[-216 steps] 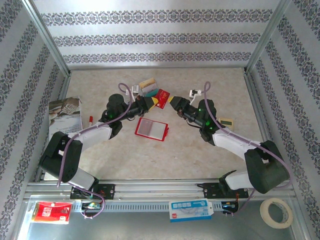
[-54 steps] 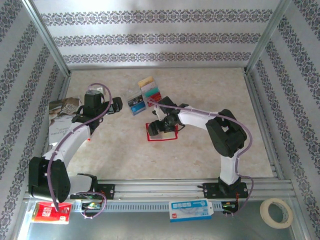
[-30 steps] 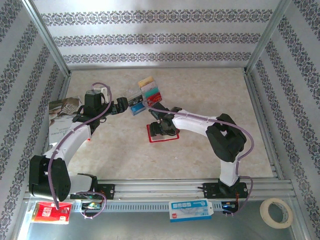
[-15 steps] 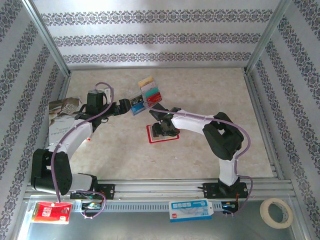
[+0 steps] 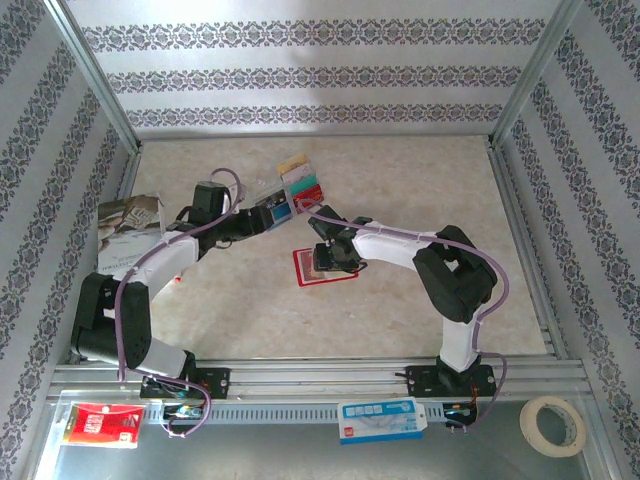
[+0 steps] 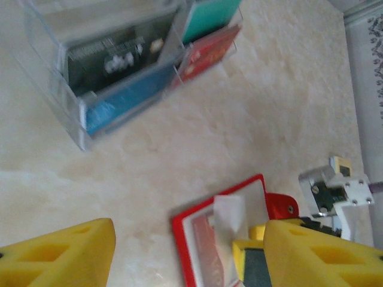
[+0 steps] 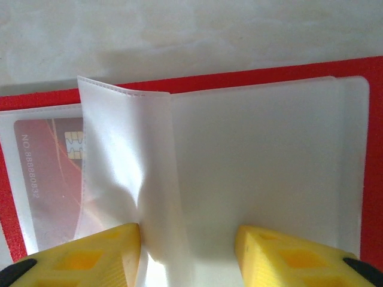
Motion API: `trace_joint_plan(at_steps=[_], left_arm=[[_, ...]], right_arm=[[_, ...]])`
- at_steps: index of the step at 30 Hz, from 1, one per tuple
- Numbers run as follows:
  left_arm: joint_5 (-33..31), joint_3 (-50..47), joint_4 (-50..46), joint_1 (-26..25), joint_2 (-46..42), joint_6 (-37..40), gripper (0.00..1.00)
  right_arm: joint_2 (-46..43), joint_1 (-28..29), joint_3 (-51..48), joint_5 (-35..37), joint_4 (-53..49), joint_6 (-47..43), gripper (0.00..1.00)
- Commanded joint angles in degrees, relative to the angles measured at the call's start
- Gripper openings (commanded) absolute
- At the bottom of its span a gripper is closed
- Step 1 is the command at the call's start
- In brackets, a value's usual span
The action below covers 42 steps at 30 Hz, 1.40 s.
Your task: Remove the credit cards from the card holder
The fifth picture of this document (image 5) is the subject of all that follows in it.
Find green card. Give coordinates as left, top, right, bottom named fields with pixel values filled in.
left=287, top=177, right=321, bottom=199

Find paperback book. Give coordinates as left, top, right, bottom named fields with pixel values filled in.
left=97, top=193, right=167, bottom=275

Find aluminium frame post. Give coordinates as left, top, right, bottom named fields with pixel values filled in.
left=44, top=0, right=142, bottom=151
left=492, top=0, right=584, bottom=146

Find small controller board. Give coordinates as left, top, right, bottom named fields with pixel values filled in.
left=443, top=402, right=477, bottom=427
left=160, top=403, right=205, bottom=420

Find masking tape roll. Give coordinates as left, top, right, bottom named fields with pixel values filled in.
left=518, top=396, right=587, bottom=458

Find wide aluminium mounting rail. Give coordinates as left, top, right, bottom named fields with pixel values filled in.
left=52, top=357, right=591, bottom=401

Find white VIP card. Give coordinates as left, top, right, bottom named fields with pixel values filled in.
left=280, top=164, right=314, bottom=186

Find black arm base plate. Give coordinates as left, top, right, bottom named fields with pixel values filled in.
left=139, top=367, right=232, bottom=401
left=405, top=364, right=499, bottom=399

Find blue white packet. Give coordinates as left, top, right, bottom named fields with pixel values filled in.
left=338, top=397, right=426, bottom=446

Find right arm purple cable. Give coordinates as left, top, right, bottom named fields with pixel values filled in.
left=297, top=197, right=511, bottom=434

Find red card holder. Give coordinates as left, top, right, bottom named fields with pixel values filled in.
left=292, top=248, right=360, bottom=288

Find black VIP card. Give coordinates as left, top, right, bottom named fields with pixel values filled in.
left=254, top=192, right=289, bottom=211

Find gold VIP card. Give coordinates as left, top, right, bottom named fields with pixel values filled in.
left=277, top=153, right=309, bottom=176

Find aluminium frame rail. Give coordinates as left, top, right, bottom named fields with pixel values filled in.
left=487, top=139, right=569, bottom=359
left=134, top=127, right=496, bottom=144
left=69, top=142, right=144, bottom=364

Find blue card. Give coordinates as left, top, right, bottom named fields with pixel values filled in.
left=267, top=204, right=295, bottom=232

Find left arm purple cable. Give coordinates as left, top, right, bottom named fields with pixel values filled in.
left=114, top=167, right=246, bottom=439

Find red card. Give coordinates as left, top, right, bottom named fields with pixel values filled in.
left=292, top=184, right=325, bottom=214

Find clear acrylic card stand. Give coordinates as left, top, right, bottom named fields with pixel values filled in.
left=252, top=152, right=326, bottom=234

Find sheet metal shelf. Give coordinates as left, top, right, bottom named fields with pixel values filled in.
left=29, top=394, right=616, bottom=480

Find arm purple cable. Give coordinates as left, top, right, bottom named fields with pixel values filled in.
left=297, top=197, right=511, bottom=434
left=114, top=167, right=246, bottom=439

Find grey slotted cable duct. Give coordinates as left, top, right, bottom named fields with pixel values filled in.
left=159, top=403, right=481, bottom=426

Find red gold packet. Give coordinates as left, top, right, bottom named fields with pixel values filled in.
left=62, top=402, right=146, bottom=450

